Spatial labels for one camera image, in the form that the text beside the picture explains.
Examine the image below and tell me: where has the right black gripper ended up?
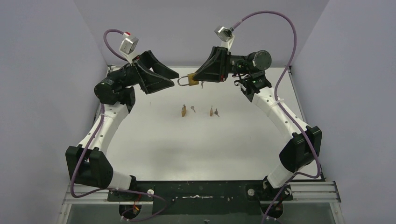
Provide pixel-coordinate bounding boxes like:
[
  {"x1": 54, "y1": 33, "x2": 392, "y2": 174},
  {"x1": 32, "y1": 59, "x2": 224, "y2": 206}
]
[{"x1": 192, "y1": 46, "x2": 252, "y2": 82}]

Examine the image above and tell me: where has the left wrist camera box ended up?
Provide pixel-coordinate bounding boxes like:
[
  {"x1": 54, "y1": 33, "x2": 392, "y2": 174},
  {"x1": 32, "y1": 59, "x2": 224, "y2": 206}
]
[{"x1": 119, "y1": 32, "x2": 139, "y2": 63}]

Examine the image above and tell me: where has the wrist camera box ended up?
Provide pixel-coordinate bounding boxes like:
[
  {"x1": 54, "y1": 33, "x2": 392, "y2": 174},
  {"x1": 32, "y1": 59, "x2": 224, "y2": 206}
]
[
  {"x1": 119, "y1": 32, "x2": 139, "y2": 63},
  {"x1": 214, "y1": 26, "x2": 235, "y2": 50}
]

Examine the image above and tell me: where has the aluminium frame rail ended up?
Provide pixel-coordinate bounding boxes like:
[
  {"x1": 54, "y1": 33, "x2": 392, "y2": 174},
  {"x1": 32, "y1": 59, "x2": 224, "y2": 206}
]
[{"x1": 63, "y1": 182, "x2": 341, "y2": 205}]

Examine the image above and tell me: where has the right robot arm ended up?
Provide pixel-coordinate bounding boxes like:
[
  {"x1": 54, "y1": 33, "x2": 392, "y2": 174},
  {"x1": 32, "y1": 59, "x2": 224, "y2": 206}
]
[{"x1": 193, "y1": 46, "x2": 322, "y2": 199}]

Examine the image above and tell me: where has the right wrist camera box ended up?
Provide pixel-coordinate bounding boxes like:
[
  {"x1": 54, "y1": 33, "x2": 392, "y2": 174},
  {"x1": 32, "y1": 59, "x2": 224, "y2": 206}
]
[{"x1": 214, "y1": 26, "x2": 235, "y2": 50}]

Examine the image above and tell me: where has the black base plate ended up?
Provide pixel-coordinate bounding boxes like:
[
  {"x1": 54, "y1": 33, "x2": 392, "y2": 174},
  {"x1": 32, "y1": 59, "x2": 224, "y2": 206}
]
[{"x1": 107, "y1": 180, "x2": 293, "y2": 216}]

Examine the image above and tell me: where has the purple cable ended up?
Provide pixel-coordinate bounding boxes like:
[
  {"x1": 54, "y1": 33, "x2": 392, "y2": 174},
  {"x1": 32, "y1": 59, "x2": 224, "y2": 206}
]
[
  {"x1": 230, "y1": 11, "x2": 322, "y2": 224},
  {"x1": 70, "y1": 29, "x2": 168, "y2": 223}
]

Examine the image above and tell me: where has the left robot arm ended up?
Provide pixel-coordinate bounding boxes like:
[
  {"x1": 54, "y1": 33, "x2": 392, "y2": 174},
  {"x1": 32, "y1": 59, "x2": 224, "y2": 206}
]
[{"x1": 65, "y1": 50, "x2": 179, "y2": 199}]

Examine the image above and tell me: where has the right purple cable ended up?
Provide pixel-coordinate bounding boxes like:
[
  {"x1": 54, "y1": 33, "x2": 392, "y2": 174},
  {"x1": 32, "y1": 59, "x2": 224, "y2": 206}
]
[{"x1": 230, "y1": 11, "x2": 322, "y2": 224}]

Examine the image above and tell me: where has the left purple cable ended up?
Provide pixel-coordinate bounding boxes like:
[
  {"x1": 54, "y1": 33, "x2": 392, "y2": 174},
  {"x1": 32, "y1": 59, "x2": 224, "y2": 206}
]
[{"x1": 70, "y1": 29, "x2": 168, "y2": 223}]

